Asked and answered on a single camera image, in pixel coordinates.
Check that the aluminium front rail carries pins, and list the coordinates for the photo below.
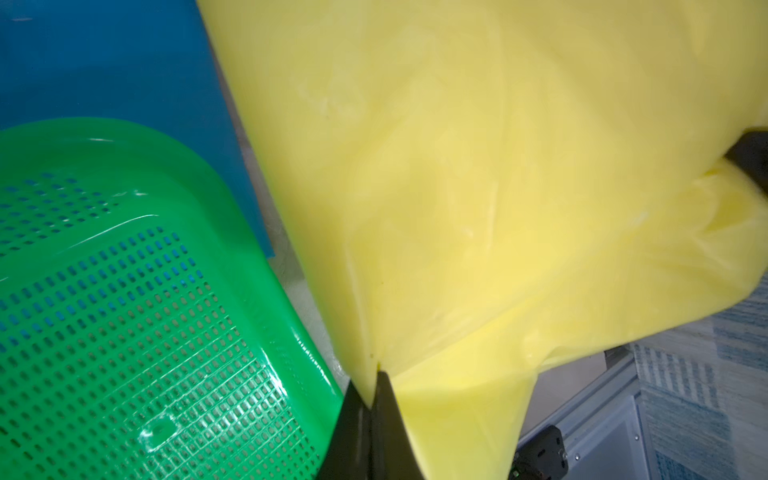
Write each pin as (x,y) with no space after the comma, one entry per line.
(603,427)

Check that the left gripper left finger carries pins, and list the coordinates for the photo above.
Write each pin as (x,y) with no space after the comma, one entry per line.
(348,456)

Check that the large yellow raincoat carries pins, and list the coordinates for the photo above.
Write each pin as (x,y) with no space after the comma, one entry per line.
(480,191)

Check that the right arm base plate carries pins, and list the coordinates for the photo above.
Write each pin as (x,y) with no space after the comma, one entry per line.
(542,458)

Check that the green plastic basket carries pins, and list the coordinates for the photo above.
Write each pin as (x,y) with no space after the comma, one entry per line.
(143,333)

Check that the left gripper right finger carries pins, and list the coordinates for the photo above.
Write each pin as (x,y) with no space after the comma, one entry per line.
(392,456)

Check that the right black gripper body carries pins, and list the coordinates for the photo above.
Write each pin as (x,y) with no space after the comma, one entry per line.
(750,154)

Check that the blue folded raincoat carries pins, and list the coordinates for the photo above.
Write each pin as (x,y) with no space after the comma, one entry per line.
(148,62)

